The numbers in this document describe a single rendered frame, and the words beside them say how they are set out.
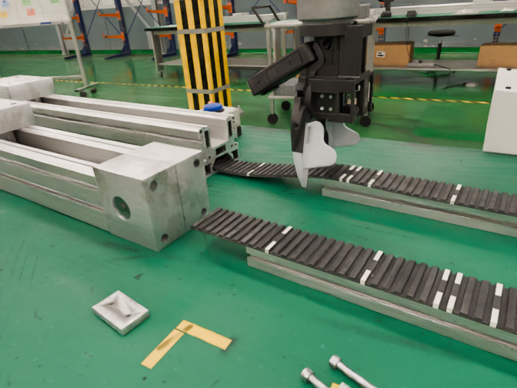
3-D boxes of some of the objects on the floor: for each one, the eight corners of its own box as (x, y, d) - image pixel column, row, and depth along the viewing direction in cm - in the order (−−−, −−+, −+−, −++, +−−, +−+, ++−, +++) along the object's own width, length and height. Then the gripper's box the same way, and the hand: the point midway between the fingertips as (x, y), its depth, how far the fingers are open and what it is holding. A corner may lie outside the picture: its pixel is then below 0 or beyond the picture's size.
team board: (-11, 102, 563) (-70, -56, 477) (15, 94, 607) (-36, -52, 520) (82, 98, 535) (37, -69, 449) (101, 91, 579) (63, -64, 493)
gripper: (344, 26, 40) (338, 205, 49) (386, 17, 50) (375, 166, 60) (273, 28, 44) (281, 192, 54) (325, 19, 55) (324, 158, 64)
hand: (313, 168), depth 58 cm, fingers open, 8 cm apart
